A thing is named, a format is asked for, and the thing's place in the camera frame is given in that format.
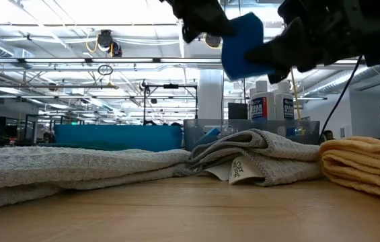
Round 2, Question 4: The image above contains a yellow hanging cable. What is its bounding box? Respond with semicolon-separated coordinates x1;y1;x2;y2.
290;69;305;135

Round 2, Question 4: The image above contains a black metal frame stand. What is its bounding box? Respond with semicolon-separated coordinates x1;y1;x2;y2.
142;83;198;126

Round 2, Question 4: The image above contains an orange towel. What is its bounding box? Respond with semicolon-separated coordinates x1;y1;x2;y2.
317;136;380;204

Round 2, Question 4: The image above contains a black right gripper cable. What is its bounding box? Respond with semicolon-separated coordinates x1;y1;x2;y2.
317;55;363;144

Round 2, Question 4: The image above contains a teal plastic bin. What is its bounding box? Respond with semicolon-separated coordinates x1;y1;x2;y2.
54;124;183;153

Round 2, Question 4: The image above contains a blue sponge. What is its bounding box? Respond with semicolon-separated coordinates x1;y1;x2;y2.
204;126;221;146

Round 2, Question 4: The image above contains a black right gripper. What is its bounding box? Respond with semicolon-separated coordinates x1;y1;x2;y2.
245;0;362;85

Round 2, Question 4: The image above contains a grey waffle towel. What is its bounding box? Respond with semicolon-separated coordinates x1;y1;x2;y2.
186;128;324;188
0;144;192;212

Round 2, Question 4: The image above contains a blue fuzzy towel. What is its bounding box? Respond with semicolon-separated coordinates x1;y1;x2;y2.
221;11;276;81

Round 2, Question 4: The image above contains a hanging black cable coil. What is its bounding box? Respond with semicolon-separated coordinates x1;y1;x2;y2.
97;64;114;77

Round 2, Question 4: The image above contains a small round ceiling reel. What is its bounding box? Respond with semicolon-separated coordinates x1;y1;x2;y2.
138;79;150;95

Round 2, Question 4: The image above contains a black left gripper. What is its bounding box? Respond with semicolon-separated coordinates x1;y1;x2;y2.
159;0;235;44

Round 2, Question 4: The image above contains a dark green towel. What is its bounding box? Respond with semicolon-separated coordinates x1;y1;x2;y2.
38;140;133;152

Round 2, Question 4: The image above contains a black background monitor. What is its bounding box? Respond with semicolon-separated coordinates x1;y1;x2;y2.
228;102;248;120

